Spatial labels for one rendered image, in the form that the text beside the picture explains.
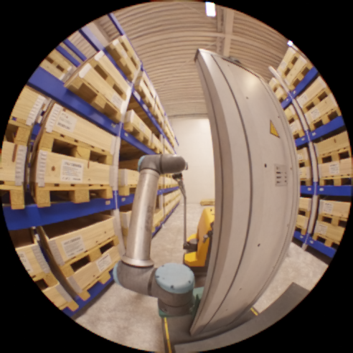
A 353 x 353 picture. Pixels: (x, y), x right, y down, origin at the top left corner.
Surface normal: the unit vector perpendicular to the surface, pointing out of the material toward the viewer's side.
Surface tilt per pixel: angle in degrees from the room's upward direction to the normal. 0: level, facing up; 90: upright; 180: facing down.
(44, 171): 90
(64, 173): 90
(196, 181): 90
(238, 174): 90
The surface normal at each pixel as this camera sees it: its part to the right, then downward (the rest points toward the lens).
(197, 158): -0.16, -0.06
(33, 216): 0.99, -0.03
